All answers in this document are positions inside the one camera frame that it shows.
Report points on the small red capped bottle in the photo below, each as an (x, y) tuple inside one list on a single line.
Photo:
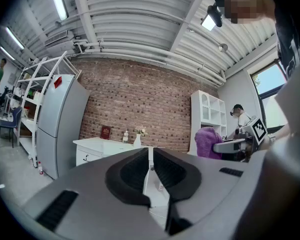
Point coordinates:
[(39, 164), (41, 171)]

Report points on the grey refrigerator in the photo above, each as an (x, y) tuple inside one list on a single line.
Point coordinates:
[(60, 124)]

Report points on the white arched cabinet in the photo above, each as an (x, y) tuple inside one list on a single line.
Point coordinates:
[(207, 114)]

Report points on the red sticker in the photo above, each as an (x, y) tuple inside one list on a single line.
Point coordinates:
[(57, 82)]

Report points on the clear plastic bottle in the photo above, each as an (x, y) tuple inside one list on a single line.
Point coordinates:
[(125, 137)]

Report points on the purple cloth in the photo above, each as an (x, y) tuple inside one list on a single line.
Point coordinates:
[(205, 139)]

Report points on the maroon gold-crested book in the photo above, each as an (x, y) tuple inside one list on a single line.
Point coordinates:
[(106, 133)]

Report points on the white wristwatch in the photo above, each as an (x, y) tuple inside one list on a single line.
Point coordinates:
[(271, 139)]

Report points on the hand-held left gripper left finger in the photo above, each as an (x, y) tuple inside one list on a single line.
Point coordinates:
[(85, 189)]

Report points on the person's black printed t-shirt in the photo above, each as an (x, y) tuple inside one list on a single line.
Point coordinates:
[(290, 21)]

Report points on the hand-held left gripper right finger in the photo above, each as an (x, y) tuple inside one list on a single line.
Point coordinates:
[(210, 181)]

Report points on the white ceiling pipe run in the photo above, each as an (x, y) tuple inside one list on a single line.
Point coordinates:
[(145, 52)]

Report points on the long ceiling light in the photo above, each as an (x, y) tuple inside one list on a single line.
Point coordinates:
[(7, 53), (14, 37), (58, 1)]

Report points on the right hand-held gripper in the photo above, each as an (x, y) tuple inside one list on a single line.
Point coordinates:
[(258, 131)]

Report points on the person's right forearm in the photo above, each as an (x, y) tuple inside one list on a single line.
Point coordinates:
[(282, 134)]

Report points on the square ceiling light panel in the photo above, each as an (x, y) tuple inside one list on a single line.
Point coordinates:
[(208, 22)]

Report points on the black head camera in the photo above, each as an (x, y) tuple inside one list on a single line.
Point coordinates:
[(216, 14)]

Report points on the window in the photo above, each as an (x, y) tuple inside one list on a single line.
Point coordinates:
[(270, 81)]

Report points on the white air conditioner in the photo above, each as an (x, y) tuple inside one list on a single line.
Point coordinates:
[(58, 41)]

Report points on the blue chair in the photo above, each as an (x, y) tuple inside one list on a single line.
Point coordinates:
[(13, 120)]

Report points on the white shelving rack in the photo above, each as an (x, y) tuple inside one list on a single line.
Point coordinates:
[(31, 89)]

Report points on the round ceiling spotlight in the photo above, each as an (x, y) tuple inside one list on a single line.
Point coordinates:
[(223, 47)]

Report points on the white ceramic vase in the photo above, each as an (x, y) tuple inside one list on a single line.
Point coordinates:
[(137, 142)]

